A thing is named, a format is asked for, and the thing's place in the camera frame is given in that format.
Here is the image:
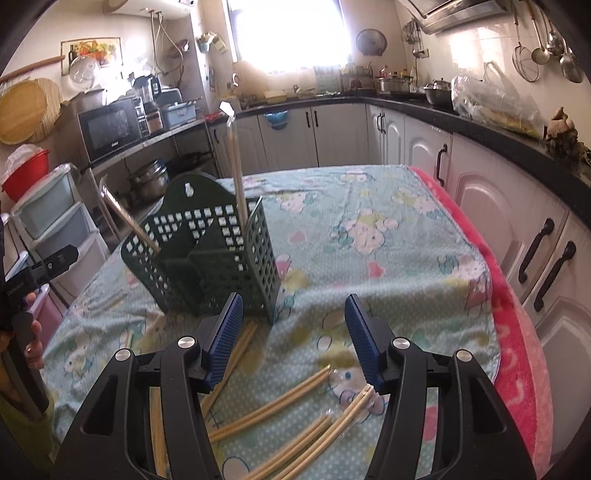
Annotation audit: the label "left hand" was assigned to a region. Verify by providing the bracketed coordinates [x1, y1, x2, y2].
[24, 319, 44, 371]

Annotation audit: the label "dark green utensil basket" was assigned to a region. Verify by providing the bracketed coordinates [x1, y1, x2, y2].
[121, 173, 280, 321]

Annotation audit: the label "plastic drawer unit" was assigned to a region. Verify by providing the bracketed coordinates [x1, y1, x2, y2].
[10, 164, 110, 304]

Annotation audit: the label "red plastic basin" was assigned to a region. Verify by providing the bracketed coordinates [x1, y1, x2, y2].
[2, 149, 50, 202]

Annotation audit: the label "pink blanket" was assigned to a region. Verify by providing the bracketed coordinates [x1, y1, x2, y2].
[412, 167, 554, 478]

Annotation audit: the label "stacked steel pots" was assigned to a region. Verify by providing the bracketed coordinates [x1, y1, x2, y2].
[128, 159, 169, 203]

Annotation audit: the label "white lower cabinets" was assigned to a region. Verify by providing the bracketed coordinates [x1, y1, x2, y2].
[207, 102, 591, 462]

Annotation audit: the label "black microwave oven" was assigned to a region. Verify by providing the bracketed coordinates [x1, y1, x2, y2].
[77, 96, 146, 164]

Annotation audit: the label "round bamboo tray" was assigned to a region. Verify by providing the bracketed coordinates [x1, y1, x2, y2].
[1, 78, 62, 145]

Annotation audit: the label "steel pot on counter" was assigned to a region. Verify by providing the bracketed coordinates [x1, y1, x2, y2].
[424, 78, 453, 108]

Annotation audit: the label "black blender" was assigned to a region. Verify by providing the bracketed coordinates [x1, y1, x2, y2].
[133, 75, 161, 113]

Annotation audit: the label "clear plastic food bag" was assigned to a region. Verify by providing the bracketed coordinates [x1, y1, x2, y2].
[451, 61, 545, 140]

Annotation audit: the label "hanging utensil rack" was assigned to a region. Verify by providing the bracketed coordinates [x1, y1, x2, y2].
[517, 1, 584, 84]

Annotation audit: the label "black range hood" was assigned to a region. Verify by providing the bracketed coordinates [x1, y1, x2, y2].
[401, 0, 510, 35]

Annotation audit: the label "fruit wall picture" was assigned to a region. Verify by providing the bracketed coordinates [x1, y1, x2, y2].
[60, 37, 123, 76]

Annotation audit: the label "wall ventilation fan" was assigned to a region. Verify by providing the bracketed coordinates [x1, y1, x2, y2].
[356, 28, 388, 57]

